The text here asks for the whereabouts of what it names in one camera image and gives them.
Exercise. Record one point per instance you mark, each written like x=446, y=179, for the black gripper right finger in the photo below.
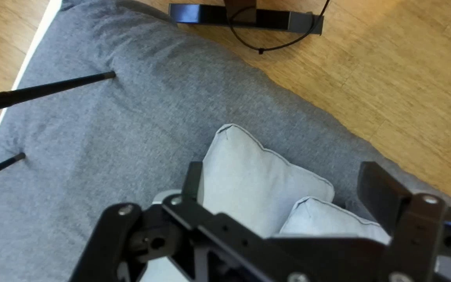
x=419, y=235

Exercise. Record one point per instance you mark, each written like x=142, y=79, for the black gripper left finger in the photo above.
x=117, y=235

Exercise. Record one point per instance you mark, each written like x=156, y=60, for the large light grey pillow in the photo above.
x=258, y=177

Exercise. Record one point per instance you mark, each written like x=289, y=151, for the dark grey sofa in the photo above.
x=106, y=157

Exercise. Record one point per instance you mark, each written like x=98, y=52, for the black metal base bar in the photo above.
x=278, y=19

